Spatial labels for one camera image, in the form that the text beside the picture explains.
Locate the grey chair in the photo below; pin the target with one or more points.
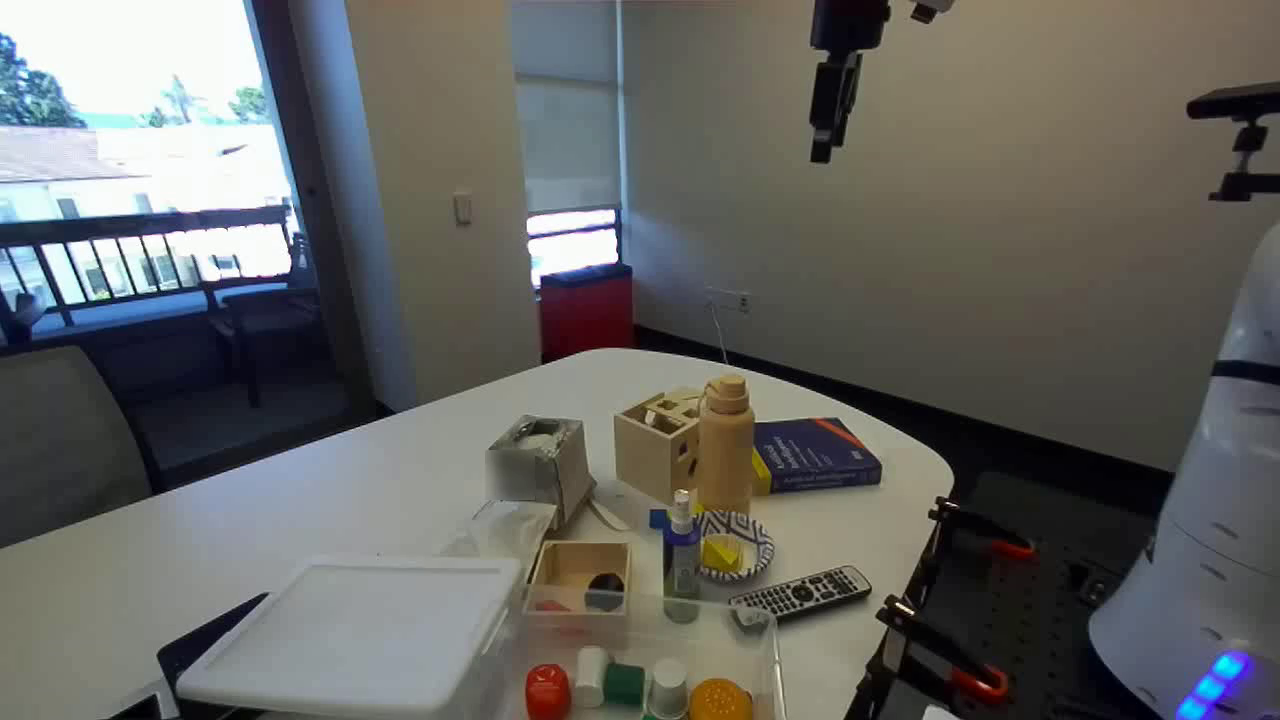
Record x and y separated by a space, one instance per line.
64 441

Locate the yellow block behind bottle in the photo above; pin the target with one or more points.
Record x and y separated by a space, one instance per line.
760 473

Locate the orange handled clamp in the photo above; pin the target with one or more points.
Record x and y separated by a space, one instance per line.
1006 541
935 663

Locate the wooden shape sorter box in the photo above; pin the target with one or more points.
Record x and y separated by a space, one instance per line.
659 441

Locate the wall light switch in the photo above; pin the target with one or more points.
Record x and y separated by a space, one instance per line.
460 208

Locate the grey remote control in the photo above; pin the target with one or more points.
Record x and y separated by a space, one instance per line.
800 596

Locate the blue book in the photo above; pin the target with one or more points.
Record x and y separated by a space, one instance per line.
813 454

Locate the tan plastic bottle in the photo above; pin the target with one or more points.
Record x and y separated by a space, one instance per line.
725 447

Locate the clear plastic container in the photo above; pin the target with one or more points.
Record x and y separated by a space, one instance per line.
636 632

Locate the yellow wedge block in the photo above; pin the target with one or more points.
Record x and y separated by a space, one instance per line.
720 552

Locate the lower orange handled clamp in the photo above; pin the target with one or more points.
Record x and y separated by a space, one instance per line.
935 663

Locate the green cube block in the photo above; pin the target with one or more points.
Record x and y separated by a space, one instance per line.
624 685

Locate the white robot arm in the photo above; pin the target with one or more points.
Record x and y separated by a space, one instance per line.
1194 630

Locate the red round block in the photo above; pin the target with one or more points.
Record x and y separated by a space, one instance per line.
548 694

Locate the black balcony railing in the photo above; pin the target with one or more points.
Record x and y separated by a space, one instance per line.
92 263

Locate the small wooden tray box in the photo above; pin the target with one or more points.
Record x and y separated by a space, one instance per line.
581 576

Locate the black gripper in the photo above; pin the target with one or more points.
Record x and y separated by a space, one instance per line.
843 33

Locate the blue patterned paper plate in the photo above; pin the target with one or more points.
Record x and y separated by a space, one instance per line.
753 541

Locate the white round block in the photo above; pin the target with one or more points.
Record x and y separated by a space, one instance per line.
669 685

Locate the upper orange handled clamp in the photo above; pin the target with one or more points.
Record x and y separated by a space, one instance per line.
1006 541

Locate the white cylinder block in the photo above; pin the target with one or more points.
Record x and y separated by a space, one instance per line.
591 676

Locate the orange round block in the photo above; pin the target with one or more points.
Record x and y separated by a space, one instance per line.
720 701

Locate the grey marbled cube box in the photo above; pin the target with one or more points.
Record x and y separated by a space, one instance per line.
546 460

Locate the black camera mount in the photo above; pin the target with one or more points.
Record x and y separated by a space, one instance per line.
1245 105

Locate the white container lid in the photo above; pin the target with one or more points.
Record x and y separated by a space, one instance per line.
357 638

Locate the red bin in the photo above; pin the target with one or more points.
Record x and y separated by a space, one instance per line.
584 309

